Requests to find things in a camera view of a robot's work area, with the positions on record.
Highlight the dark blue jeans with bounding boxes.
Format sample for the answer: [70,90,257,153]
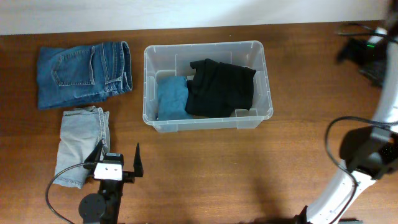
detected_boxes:
[37,41,132,110]

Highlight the blue denim garment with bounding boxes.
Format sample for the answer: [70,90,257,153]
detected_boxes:
[157,76,193,121]

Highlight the dark navy garment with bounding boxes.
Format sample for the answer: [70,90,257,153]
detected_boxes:
[185,80,235,118]

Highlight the black garment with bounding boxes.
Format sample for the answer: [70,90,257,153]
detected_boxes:
[190,58,256,110]

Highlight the light grey jeans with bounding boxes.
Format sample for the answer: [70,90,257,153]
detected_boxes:
[55,106,110,174]

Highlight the clear plastic storage container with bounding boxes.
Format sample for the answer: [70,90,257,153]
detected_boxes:
[142,40,274,133]

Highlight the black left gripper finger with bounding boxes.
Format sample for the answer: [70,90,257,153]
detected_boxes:
[133,143,144,177]
[84,140,103,163]

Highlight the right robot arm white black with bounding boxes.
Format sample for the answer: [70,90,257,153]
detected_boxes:
[291,1,397,223]

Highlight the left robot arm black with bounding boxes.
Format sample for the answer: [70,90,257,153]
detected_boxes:
[78,141,144,223]

